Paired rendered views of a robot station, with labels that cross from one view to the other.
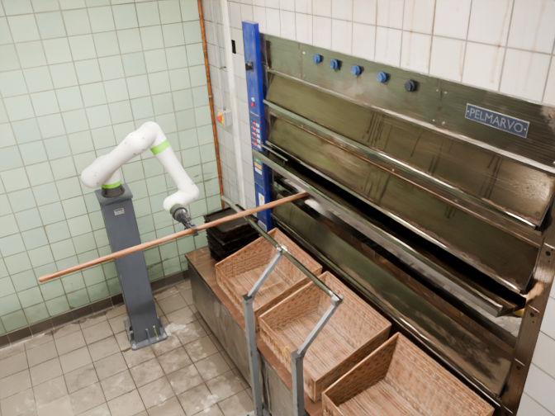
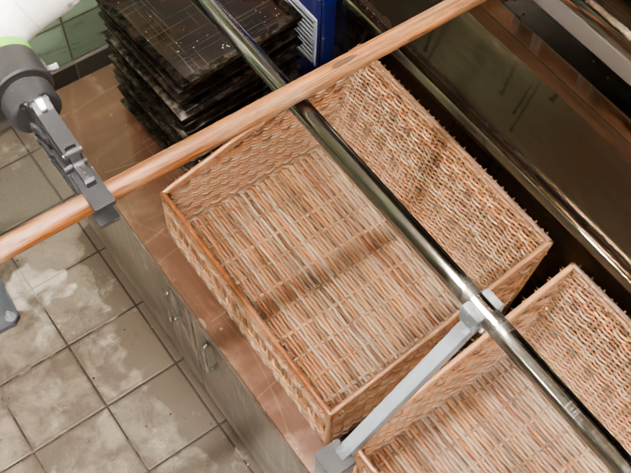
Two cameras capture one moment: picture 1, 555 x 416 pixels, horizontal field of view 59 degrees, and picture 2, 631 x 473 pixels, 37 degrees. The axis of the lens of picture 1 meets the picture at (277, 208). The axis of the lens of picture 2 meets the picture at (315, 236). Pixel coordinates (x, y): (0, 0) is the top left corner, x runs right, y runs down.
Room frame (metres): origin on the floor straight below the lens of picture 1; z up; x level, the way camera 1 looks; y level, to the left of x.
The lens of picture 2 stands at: (1.64, 0.29, 2.22)
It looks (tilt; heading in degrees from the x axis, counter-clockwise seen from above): 59 degrees down; 351
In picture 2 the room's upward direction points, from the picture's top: 3 degrees clockwise
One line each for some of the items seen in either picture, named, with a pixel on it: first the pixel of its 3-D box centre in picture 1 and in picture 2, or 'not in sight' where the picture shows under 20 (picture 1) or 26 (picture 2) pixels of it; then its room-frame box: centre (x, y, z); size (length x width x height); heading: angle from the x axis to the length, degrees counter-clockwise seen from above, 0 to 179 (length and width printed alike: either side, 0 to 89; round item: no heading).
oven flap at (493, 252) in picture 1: (364, 178); not in sight; (2.14, -0.43, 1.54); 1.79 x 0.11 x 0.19; 29
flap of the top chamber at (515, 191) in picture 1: (367, 127); not in sight; (2.14, -0.43, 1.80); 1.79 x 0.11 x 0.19; 29
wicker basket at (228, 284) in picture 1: (267, 275); (344, 236); (2.52, 0.09, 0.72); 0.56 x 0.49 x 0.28; 29
